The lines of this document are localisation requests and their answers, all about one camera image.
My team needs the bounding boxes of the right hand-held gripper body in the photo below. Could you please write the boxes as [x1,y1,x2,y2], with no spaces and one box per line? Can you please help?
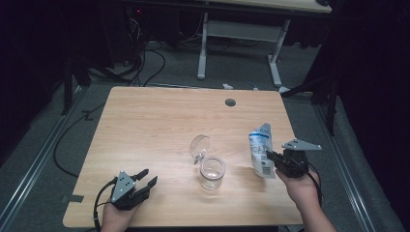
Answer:
[274,138,323,179]

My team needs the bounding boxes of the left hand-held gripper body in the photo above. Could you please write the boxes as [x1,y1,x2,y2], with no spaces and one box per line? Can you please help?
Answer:
[110,170,151,212]

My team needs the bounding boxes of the blue and white bag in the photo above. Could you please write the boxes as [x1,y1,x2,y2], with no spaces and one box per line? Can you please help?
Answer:
[249,123,278,179]

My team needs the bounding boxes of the clear glass jar with lid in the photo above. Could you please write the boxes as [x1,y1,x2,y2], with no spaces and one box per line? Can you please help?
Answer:
[189,134,227,191]

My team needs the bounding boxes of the person's left hand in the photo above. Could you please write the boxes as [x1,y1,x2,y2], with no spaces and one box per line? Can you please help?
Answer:
[102,202,140,232]

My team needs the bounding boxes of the person's right hand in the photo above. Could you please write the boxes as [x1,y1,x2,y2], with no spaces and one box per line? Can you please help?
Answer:
[276,169,321,211]

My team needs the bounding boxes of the grey tape strip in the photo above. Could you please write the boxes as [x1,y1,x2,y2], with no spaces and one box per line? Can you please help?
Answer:
[61,193,85,204]

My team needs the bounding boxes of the black stand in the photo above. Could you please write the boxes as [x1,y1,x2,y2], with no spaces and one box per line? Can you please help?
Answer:
[60,54,92,116]
[283,64,343,136]

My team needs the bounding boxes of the white-framed desk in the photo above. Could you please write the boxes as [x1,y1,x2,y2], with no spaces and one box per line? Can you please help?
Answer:
[196,0,333,89]

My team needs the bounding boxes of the left hand-held gripper cable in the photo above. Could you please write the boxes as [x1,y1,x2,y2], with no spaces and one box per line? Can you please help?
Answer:
[93,176,119,232]

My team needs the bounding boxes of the hand-held gripper cable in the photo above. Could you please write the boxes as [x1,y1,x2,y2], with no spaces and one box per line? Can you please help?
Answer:
[289,156,324,208]
[93,176,119,232]

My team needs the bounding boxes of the right hand-held gripper cable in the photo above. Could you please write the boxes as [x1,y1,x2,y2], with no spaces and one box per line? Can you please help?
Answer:
[289,156,324,208]

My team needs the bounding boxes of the metal floor rail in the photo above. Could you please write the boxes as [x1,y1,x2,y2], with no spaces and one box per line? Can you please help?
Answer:
[313,104,376,232]
[0,85,89,226]

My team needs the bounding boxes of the long black floor cable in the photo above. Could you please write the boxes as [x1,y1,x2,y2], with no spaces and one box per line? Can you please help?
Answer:
[52,102,107,178]

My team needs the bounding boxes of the bundle of black cables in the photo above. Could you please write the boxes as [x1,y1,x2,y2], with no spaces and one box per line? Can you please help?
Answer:
[124,13,167,87]

